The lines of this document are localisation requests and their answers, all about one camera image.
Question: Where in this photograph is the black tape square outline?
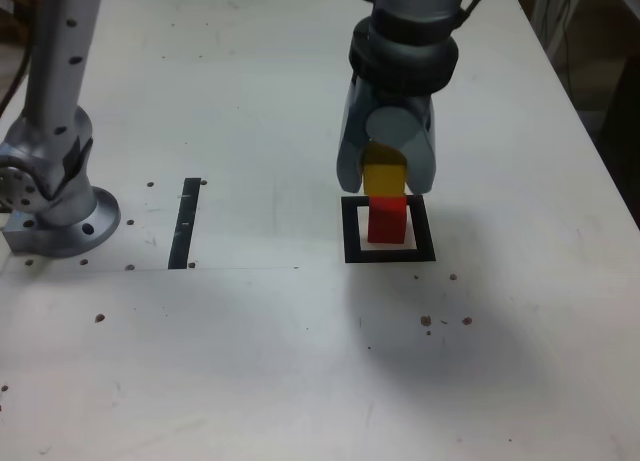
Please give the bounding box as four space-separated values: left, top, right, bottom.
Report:
340 194 437 265

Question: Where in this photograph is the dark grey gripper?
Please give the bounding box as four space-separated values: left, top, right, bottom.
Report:
335 76 439 195

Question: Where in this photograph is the yellow cube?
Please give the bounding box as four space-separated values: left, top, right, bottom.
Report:
360 141 409 200

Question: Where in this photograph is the brown cardboard box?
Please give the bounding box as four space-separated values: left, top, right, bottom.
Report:
0 0 39 47

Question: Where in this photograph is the thin arm base cable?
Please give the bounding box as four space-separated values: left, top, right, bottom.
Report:
0 43 37 120

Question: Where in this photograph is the pale cable bundle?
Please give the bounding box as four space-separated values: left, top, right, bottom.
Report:
530 0 590 65

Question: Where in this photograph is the red cube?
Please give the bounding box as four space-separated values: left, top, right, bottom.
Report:
367 195 407 245

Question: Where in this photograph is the black tape strip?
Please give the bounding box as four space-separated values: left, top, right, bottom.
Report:
167 177 201 271

